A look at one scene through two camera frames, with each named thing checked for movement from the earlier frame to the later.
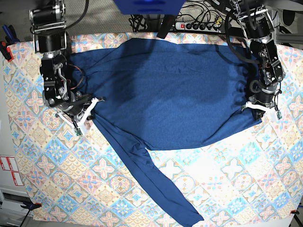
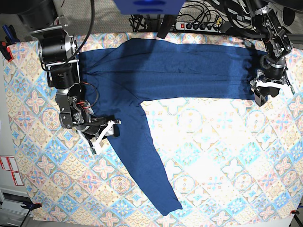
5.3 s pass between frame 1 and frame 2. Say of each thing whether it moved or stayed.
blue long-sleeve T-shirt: moved
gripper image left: moved
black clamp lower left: stayed
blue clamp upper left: stayed
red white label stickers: stayed
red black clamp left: stayed
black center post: stayed
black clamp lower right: stayed
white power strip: stayed
